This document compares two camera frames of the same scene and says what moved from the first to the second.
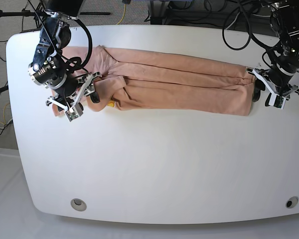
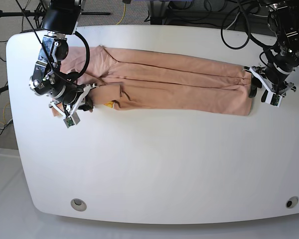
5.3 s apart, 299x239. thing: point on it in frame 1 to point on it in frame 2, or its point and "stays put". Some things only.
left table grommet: (78, 204) stays put
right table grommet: (291, 202) stays put
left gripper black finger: (94, 97) to (87, 106)
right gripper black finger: (259, 86) to (255, 83)
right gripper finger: (267, 100) to (264, 95)
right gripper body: (277, 81) stays put
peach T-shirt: (135, 79) stays put
